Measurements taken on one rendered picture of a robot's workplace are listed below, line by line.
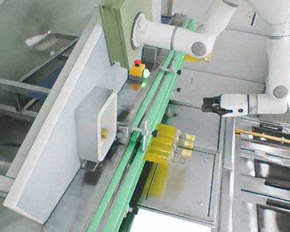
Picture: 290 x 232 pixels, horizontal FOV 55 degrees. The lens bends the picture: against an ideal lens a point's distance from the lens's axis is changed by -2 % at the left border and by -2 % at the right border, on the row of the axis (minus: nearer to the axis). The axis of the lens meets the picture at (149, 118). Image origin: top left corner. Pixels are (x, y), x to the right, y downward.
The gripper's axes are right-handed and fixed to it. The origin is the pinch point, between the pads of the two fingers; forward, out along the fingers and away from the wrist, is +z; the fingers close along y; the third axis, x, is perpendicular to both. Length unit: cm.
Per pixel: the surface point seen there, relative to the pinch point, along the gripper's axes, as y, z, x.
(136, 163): -14.5, 28.9, -19.0
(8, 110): 6, 105, -5
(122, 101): 11.7, 40.5, -4.3
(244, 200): -1, -15, -52
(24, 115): 6, 96, -8
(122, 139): -7.1, 35.9, -12.3
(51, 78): 22, 83, 5
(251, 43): 591, -42, -186
